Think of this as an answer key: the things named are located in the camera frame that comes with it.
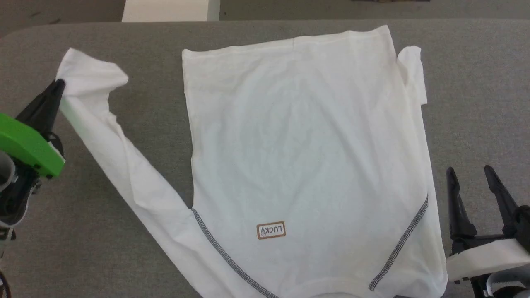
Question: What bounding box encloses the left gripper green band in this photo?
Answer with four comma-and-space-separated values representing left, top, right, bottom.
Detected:
0, 79, 67, 179

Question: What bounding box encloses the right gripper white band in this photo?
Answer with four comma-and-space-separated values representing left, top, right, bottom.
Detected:
444, 165, 530, 285

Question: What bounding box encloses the white long-sleeve shirt grey stitching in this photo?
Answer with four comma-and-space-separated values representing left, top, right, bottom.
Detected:
55, 24, 451, 298

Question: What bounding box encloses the white rectangular box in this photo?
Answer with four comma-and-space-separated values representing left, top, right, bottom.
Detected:
122, 0, 221, 22

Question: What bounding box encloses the grey fabric sofa surface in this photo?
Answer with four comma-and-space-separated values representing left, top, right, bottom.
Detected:
0, 18, 530, 298

